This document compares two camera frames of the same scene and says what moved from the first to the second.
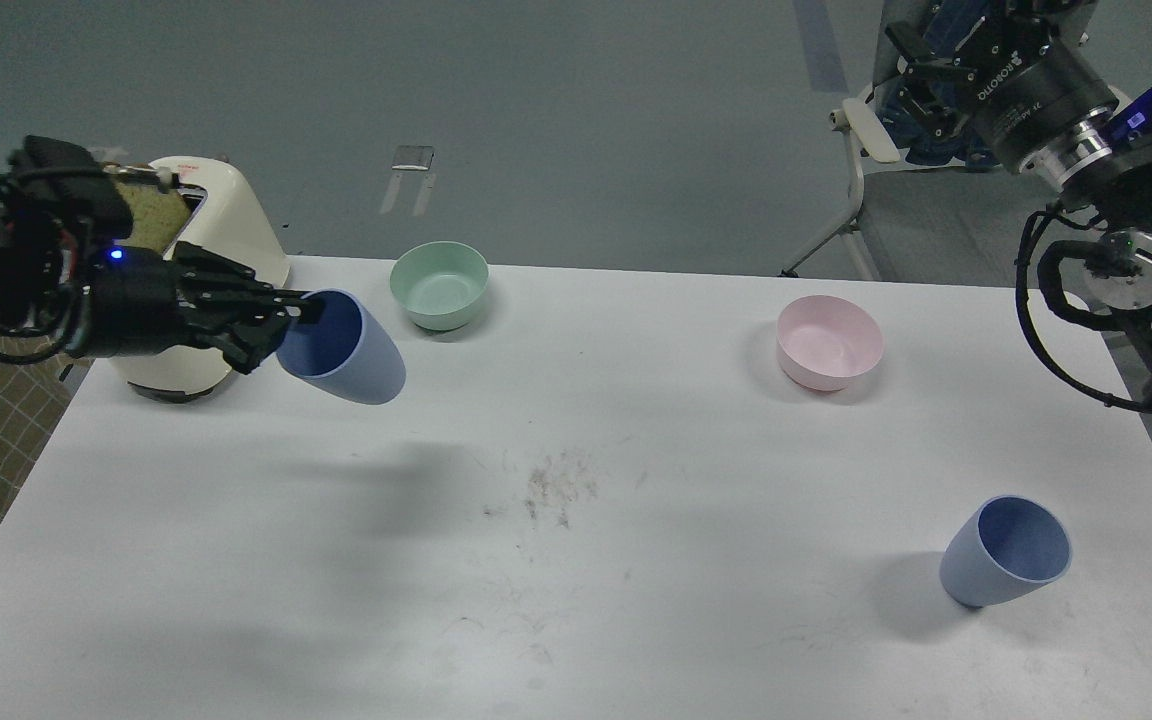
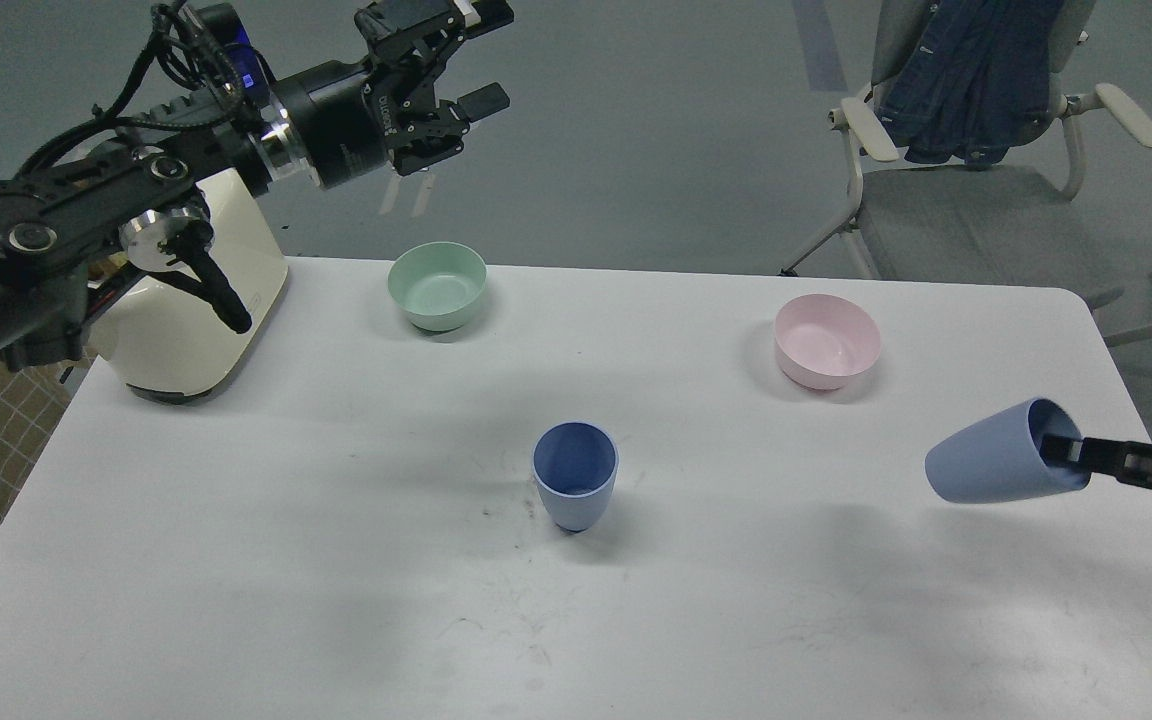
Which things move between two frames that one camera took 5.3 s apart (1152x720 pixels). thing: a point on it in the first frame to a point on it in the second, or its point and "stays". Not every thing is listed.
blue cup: (346, 353) to (574, 463)
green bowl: (440, 283) stays
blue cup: (1008, 546) to (1001, 457)
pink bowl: (827, 342) stays
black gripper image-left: (140, 300) to (356, 117)
